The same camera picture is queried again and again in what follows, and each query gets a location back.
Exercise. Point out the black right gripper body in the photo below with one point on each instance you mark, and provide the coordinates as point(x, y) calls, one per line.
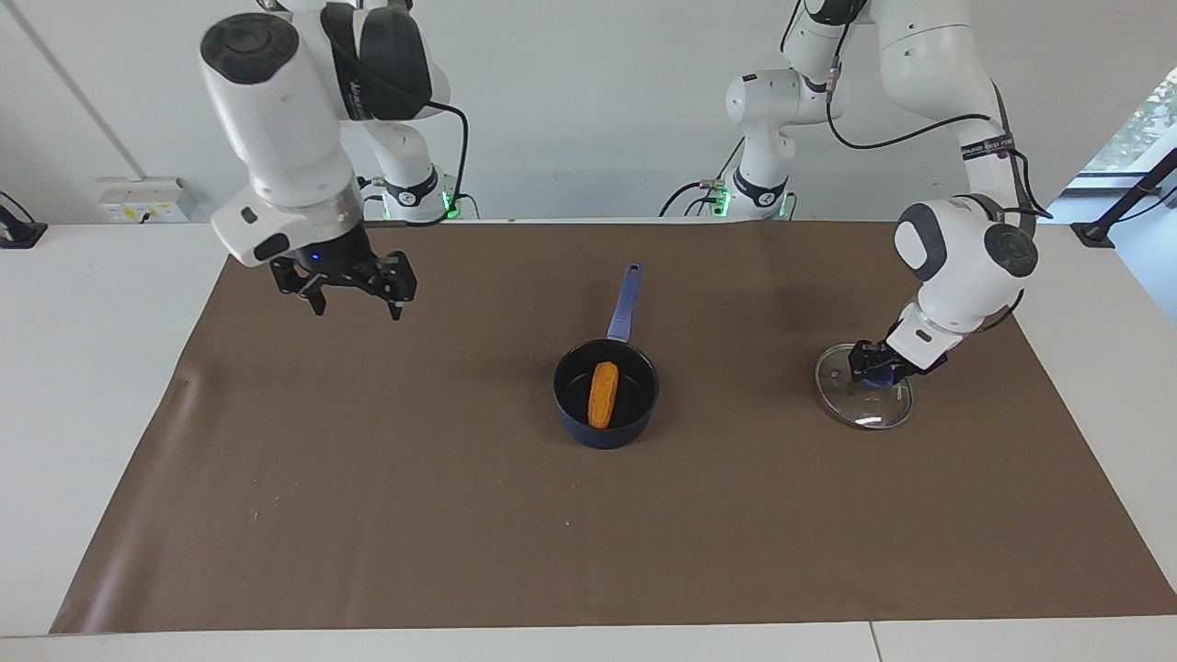
point(345, 267)

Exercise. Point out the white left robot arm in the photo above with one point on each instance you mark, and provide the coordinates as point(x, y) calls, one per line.
point(956, 257)

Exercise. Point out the white wall socket box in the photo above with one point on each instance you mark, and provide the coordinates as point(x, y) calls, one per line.
point(142, 200)

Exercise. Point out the brown table mat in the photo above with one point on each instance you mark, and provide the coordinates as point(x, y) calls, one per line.
point(644, 533)

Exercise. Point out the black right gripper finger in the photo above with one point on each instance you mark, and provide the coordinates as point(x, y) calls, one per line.
point(395, 308)
point(318, 303)

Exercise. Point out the glass lid with blue knob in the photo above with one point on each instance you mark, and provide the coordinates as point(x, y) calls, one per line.
point(864, 409)

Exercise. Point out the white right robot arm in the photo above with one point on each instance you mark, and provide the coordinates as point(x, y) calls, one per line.
point(285, 119)

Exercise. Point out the black stand with pole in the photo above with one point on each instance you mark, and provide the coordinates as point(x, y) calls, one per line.
point(1117, 207)

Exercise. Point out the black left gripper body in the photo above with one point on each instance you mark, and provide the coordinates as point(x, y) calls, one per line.
point(878, 357)

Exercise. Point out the yellow corn cob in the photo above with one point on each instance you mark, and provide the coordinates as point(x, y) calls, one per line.
point(603, 395)

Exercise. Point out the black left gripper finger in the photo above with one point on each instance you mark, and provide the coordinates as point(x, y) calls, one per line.
point(899, 379)
point(858, 372)

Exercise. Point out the dark blue pot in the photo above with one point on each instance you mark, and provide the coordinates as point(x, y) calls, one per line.
point(625, 303)

